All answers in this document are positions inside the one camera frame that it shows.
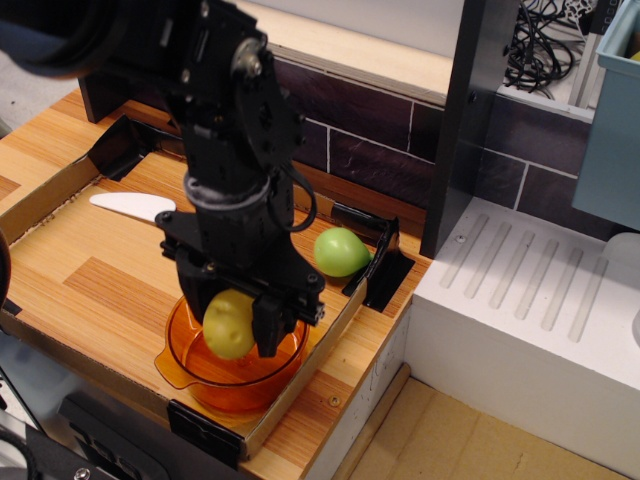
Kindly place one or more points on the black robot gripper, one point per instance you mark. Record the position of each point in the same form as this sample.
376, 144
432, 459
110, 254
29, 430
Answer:
251, 250

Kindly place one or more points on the yellow toy potato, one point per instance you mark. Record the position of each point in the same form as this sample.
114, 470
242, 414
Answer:
227, 325

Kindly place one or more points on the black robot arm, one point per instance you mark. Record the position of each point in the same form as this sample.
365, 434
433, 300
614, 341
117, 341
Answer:
212, 68

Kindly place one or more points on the orange transparent pot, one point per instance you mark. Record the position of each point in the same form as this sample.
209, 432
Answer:
246, 384

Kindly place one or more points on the cardboard fence with black tape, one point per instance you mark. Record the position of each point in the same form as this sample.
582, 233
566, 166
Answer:
92, 293

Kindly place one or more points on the green toy pear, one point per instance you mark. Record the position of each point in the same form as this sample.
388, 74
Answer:
339, 253

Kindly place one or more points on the white yellow toy knife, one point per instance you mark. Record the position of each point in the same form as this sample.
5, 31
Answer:
141, 206

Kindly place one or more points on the white dish drainer sink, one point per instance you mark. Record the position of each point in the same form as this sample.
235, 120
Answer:
538, 326

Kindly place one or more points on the light blue plastic bin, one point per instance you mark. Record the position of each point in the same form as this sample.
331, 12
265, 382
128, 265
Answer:
608, 182

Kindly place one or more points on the dark grey vertical post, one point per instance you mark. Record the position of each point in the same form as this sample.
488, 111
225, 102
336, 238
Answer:
479, 65

